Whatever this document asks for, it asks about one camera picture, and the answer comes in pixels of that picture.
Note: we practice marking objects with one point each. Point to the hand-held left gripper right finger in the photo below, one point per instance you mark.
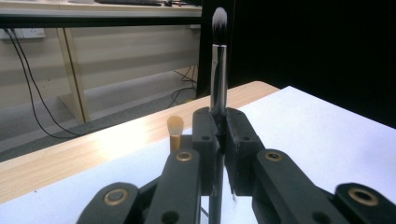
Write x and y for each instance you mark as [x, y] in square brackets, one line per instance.
[274, 186]

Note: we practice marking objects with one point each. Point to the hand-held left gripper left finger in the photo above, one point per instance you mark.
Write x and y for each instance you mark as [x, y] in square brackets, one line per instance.
[183, 186]

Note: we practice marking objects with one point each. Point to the black white-tipped makeup brush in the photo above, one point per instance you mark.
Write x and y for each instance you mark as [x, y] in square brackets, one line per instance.
[219, 77]

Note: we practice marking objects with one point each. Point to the white wall power outlet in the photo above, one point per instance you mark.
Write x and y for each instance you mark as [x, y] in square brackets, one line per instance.
[28, 33]

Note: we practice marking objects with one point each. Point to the orange-tipped makeup brush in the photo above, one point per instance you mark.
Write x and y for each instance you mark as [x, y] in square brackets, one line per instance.
[175, 126]

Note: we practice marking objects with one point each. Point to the beige background desk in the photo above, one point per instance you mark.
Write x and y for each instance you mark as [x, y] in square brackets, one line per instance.
[124, 62]

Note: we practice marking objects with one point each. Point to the black curtain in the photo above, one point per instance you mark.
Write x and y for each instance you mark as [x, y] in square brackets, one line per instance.
[311, 46]

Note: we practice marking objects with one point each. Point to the black horizontal bar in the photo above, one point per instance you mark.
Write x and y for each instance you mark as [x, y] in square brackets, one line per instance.
[93, 20]

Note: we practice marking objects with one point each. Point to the white table cover sheet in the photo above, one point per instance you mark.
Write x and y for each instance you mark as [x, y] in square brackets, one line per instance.
[311, 140]

